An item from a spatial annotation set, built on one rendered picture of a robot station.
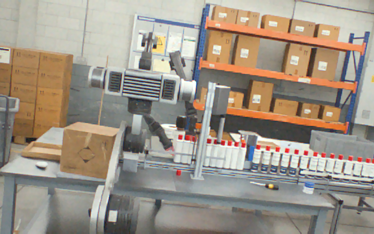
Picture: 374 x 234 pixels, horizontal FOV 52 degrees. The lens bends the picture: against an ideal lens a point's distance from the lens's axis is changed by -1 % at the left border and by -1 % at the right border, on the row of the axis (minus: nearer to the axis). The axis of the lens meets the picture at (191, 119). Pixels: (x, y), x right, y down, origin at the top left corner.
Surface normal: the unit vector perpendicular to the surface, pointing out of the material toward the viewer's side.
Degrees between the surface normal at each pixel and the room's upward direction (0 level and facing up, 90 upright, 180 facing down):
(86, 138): 90
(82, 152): 90
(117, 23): 90
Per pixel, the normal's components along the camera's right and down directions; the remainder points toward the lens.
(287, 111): 0.04, 0.18
